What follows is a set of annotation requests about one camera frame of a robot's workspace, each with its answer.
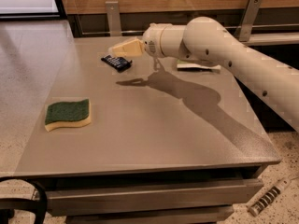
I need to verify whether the dark blue snack bar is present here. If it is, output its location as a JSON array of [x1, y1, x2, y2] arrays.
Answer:
[[101, 55, 132, 73]]

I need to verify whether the green chip bag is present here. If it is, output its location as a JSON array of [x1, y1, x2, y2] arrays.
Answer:
[[177, 60, 221, 70]]

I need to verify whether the white power strip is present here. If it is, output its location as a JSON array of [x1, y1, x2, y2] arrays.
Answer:
[[248, 177, 292, 217]]

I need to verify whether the metal rail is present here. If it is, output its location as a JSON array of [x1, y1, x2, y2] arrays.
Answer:
[[74, 24, 299, 37]]

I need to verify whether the right metal bracket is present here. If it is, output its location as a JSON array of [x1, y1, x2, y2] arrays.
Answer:
[[235, 0, 263, 42]]

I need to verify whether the grey table drawer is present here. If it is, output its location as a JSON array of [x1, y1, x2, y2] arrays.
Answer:
[[47, 178, 263, 217]]

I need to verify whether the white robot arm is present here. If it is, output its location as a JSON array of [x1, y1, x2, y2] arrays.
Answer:
[[108, 17, 299, 131]]

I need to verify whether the green yellow sponge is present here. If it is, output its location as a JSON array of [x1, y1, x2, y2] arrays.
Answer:
[[44, 99, 92, 132]]

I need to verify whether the left metal bracket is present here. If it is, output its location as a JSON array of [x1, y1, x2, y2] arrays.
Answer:
[[105, 1, 122, 36]]

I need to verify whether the metal bracket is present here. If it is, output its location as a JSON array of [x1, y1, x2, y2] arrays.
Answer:
[[235, 0, 263, 42], [105, 1, 122, 36]]

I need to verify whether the black chair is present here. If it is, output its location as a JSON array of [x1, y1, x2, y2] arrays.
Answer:
[[0, 178, 48, 224]]

